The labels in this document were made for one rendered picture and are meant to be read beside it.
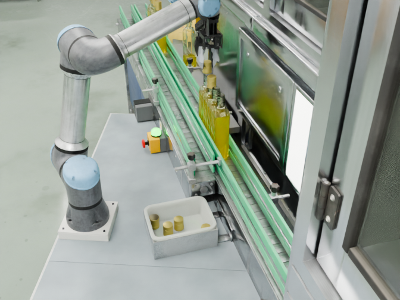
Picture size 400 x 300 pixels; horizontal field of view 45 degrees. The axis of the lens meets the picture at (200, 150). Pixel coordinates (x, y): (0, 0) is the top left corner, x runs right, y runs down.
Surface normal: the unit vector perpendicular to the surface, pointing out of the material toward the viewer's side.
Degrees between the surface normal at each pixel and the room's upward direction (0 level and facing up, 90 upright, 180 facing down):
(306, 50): 90
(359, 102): 90
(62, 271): 0
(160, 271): 0
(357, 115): 90
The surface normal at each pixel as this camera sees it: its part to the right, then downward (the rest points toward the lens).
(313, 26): -0.96, 0.16
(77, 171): 0.08, -0.75
